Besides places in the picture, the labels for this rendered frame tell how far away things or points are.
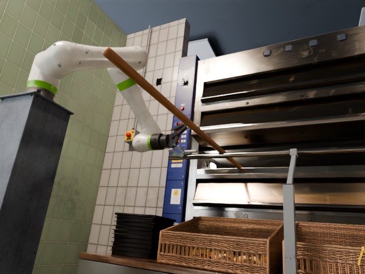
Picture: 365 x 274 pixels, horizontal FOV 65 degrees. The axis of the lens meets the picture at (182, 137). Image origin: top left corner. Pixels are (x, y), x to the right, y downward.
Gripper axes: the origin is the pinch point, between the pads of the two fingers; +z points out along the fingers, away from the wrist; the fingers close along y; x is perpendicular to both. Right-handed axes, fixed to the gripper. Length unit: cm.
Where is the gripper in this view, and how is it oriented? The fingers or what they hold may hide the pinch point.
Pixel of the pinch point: (196, 138)
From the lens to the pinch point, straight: 150.2
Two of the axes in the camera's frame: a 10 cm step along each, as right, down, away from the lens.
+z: 8.8, -0.7, -4.6
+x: -4.6, -3.4, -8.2
